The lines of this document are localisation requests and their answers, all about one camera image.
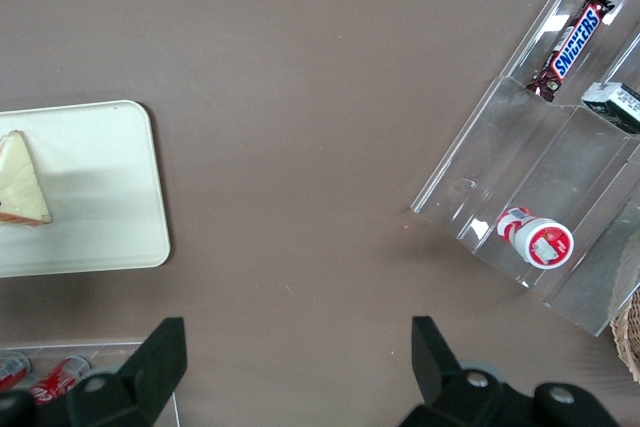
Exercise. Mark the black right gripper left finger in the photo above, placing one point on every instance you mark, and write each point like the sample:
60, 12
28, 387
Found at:
135, 387

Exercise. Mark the beige plastic tray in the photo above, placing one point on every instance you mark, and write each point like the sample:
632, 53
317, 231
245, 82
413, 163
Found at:
100, 187

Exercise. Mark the black white snack pack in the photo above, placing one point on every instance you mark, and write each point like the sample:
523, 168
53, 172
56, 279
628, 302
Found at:
615, 107

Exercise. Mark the small light wicker basket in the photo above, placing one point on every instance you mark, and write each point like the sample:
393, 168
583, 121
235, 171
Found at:
630, 342

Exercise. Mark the Snickers chocolate bar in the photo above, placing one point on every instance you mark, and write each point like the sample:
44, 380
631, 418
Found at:
572, 44

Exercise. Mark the clear acrylic bottle rack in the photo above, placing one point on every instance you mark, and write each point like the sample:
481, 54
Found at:
165, 397

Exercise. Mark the red cola bottle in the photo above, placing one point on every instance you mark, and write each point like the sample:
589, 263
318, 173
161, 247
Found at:
11, 372
57, 379

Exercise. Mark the triangle sandwich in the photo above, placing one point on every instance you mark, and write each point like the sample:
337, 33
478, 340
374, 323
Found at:
20, 182

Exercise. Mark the clear acrylic stepped shelf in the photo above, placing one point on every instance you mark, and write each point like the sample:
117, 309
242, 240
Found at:
550, 162

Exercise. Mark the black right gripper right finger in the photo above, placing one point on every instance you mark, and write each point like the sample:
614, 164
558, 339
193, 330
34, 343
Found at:
445, 397

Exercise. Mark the red white yogurt bottle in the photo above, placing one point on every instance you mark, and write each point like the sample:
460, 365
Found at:
535, 237

